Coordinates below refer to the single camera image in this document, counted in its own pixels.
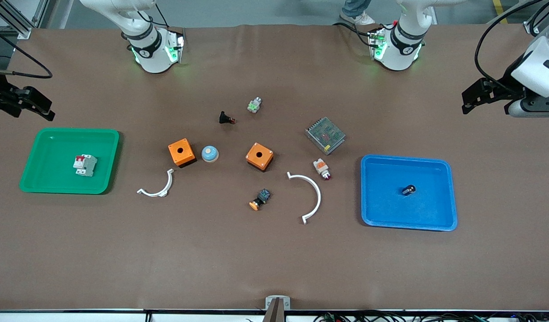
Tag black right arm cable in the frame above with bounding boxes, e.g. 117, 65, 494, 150
0, 25, 54, 80

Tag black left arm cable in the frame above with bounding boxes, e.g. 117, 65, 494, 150
474, 0, 545, 90

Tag blue plastic tray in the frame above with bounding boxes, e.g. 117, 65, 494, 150
360, 154, 458, 232

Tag white circuit breaker red switches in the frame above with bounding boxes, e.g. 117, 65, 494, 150
73, 154, 98, 178

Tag black base cable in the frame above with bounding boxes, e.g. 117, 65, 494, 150
333, 21, 398, 47
136, 2, 170, 28

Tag large white curved bracket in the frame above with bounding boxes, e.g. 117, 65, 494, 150
287, 171, 322, 225

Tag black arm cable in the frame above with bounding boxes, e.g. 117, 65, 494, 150
474, 0, 545, 90
0, 25, 54, 80

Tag black left base cable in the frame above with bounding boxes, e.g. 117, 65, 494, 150
333, 21, 398, 47

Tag orange white red switch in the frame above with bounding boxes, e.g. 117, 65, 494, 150
313, 158, 333, 181

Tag small white curved bracket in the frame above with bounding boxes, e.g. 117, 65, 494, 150
137, 168, 175, 198

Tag metal mesh power supply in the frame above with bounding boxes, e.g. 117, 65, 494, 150
305, 117, 346, 156

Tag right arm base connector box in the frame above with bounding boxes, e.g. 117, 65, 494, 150
166, 29, 186, 64

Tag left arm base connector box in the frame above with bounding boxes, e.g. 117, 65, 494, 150
368, 30, 387, 61

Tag orange capped push button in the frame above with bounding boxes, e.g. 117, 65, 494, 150
249, 188, 271, 211

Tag person leg with white shoe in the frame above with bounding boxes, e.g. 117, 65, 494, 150
339, 0, 376, 26

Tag white table edge rail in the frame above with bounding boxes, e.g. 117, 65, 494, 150
0, 309, 549, 322

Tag green plastic tray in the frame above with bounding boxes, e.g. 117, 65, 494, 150
19, 128, 120, 195

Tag brown table mat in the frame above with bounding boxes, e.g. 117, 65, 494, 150
0, 23, 549, 312

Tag orange button box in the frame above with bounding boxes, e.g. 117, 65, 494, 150
245, 142, 275, 172
168, 138, 197, 168

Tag aluminium frame profile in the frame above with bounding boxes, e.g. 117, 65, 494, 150
0, 0, 49, 40
524, 0, 549, 35

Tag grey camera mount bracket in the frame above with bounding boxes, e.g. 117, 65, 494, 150
265, 296, 291, 311

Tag black right base cable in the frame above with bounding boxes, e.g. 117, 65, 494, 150
136, 2, 170, 28

